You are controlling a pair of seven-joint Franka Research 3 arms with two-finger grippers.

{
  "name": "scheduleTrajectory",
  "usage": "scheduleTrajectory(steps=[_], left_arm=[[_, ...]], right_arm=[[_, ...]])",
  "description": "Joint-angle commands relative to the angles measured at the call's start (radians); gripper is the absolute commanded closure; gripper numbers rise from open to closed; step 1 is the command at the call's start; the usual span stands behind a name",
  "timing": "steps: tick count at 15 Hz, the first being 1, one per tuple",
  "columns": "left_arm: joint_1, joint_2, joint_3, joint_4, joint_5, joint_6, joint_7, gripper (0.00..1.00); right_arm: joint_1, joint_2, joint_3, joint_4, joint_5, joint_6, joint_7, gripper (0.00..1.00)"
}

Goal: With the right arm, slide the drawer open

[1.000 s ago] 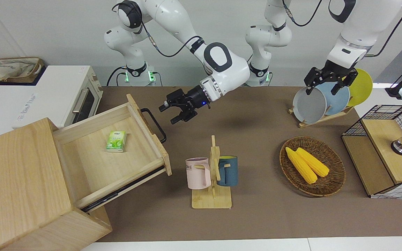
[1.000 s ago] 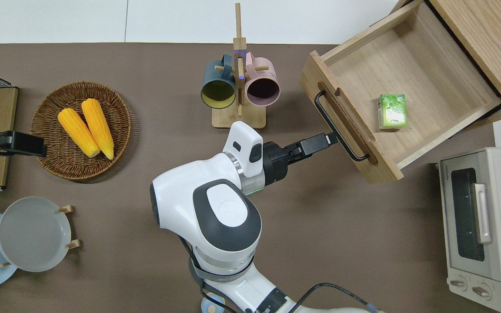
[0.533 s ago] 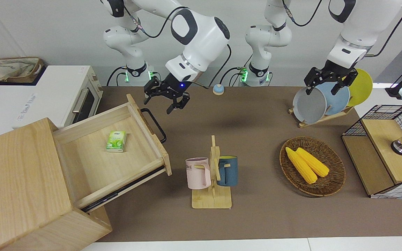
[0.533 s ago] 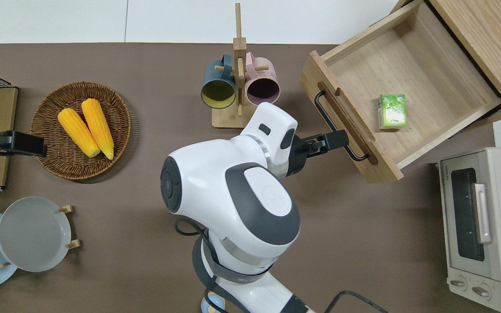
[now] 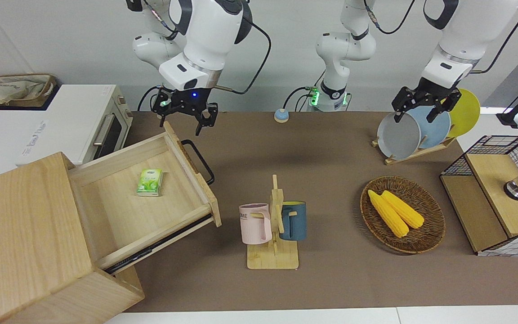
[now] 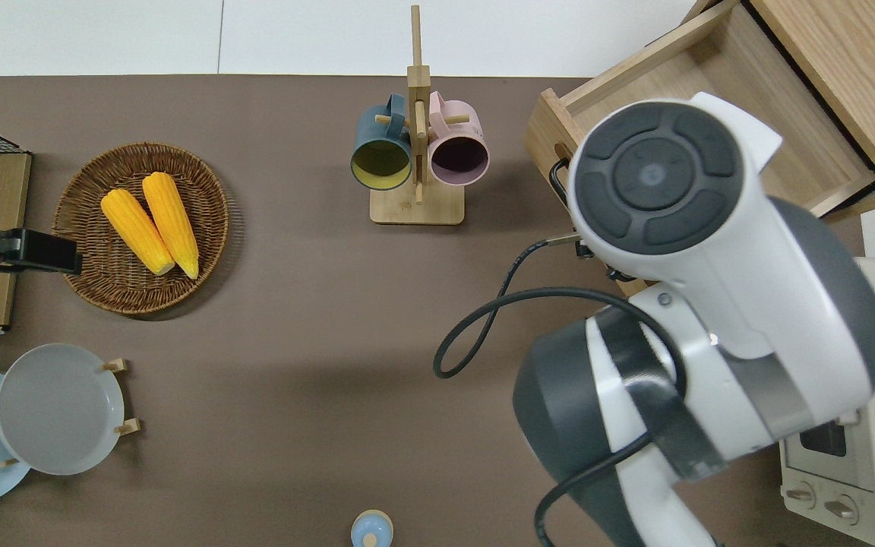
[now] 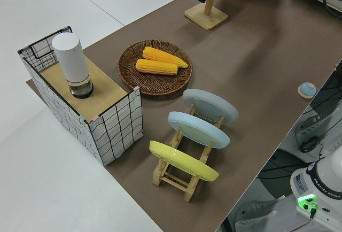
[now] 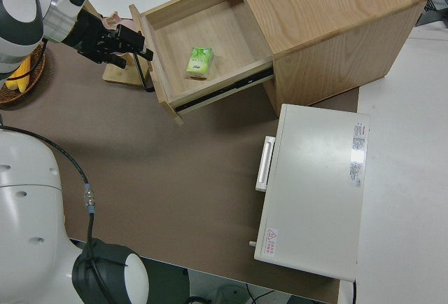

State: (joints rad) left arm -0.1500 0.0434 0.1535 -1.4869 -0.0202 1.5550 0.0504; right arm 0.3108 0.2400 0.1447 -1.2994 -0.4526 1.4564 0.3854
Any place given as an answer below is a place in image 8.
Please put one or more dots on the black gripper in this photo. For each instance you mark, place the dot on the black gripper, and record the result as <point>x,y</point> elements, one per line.
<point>91,38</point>

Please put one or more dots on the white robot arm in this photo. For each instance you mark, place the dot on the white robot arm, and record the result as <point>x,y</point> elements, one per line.
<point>21,213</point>

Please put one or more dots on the wooden mug tree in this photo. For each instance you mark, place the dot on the wooden mug tree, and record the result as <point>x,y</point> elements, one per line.
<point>120,76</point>

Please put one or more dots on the pink mug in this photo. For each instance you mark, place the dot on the pink mug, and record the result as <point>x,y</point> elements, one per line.
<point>127,24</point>

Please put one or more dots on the green tissue pack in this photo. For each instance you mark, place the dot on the green tissue pack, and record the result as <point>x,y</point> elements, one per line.
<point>199,62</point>

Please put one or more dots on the round wicker basket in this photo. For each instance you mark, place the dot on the round wicker basket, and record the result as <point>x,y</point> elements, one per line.
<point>21,97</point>

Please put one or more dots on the brown table mat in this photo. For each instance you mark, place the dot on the brown table mat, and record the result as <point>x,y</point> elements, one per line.
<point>140,178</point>

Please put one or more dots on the light wooden cabinet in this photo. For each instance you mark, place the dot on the light wooden cabinet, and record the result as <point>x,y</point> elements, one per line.
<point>332,20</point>

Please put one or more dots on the white toaster oven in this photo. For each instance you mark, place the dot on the white toaster oven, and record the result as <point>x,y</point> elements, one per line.
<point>315,195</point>

